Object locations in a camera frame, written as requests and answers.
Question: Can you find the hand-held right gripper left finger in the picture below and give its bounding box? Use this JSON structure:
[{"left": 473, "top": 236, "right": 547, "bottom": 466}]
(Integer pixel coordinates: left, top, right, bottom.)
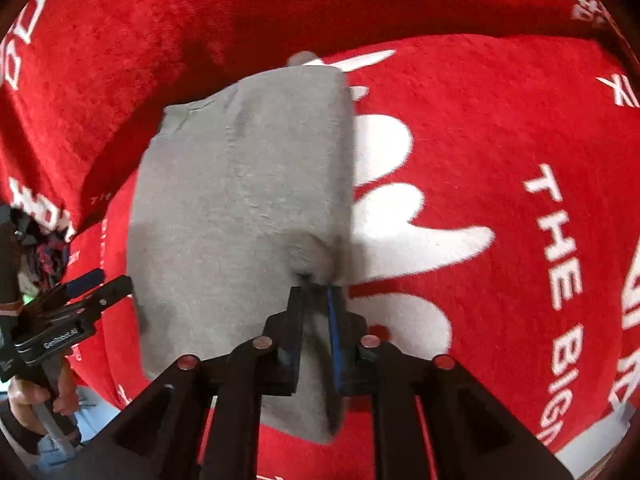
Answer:
[{"left": 55, "top": 287, "right": 307, "bottom": 480}]

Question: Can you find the red printed blanket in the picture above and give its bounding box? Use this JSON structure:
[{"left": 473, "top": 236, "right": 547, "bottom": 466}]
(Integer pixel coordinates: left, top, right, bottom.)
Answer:
[{"left": 0, "top": 0, "right": 640, "bottom": 480}]

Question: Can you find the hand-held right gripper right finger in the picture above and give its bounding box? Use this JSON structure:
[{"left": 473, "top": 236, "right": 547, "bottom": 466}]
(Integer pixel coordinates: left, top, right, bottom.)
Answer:
[{"left": 326, "top": 286, "right": 574, "bottom": 480}]

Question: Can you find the grey small garment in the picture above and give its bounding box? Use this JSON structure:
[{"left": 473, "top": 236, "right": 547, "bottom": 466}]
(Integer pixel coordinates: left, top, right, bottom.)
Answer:
[{"left": 127, "top": 52, "right": 359, "bottom": 445}]

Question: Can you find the dark cloth pile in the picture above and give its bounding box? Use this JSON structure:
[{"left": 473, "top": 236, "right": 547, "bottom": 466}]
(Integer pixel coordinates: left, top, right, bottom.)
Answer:
[{"left": 9, "top": 206, "right": 72, "bottom": 293}]

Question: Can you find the person's left forearm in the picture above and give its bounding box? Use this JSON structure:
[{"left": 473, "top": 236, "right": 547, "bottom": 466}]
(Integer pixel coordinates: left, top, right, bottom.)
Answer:
[{"left": 0, "top": 400, "right": 43, "bottom": 461}]

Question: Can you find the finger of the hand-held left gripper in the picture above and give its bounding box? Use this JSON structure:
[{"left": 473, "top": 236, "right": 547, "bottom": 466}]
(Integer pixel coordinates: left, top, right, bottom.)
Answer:
[
  {"left": 59, "top": 275, "right": 134, "bottom": 322},
  {"left": 46, "top": 268, "right": 106, "bottom": 307}
]

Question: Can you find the person's left hand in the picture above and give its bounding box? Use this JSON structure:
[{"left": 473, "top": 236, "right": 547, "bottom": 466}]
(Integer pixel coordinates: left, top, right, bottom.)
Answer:
[{"left": 9, "top": 354, "right": 81, "bottom": 422}]

